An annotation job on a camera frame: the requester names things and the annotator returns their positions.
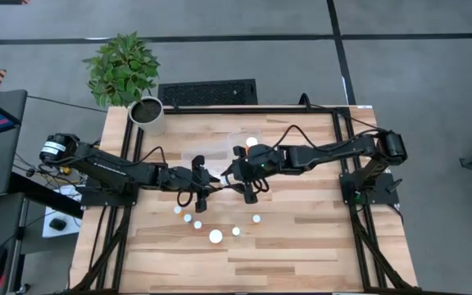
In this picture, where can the large white ball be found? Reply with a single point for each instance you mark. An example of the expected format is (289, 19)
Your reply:
(215, 236)

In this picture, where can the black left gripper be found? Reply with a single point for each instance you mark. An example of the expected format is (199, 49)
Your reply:
(182, 179)

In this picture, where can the small medicine bottle white cap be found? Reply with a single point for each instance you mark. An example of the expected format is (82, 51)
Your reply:
(187, 218)

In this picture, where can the amber medicine bottle white cap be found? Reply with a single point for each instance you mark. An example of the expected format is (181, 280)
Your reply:
(177, 210)

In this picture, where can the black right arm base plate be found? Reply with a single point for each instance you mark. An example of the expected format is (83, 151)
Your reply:
(385, 190)

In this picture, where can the orange medicine bottle white cap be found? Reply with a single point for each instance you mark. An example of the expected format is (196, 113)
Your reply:
(251, 142)

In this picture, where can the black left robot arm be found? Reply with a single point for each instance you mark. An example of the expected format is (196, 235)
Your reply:
(109, 170)

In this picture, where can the green leafy plant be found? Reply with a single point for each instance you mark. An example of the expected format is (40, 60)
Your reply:
(121, 69)

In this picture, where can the black aluminium table frame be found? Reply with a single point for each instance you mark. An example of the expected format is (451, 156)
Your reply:
(219, 110)

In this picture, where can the small black computer mouse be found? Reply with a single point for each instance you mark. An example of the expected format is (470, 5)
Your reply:
(57, 224)

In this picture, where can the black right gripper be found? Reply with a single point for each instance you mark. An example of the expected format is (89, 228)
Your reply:
(258, 164)

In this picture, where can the small white ball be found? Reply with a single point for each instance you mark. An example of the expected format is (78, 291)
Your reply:
(197, 224)
(256, 218)
(236, 231)

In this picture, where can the white plant pot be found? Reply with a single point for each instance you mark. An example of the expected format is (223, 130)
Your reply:
(148, 116)

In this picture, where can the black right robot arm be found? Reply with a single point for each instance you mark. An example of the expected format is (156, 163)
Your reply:
(322, 153)

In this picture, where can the clear plastic bin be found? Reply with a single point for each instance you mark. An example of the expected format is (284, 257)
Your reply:
(240, 137)
(215, 153)

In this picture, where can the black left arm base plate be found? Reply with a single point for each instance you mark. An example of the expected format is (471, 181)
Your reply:
(96, 201)

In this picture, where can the black floor vent grille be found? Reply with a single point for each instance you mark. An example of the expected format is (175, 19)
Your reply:
(207, 92)

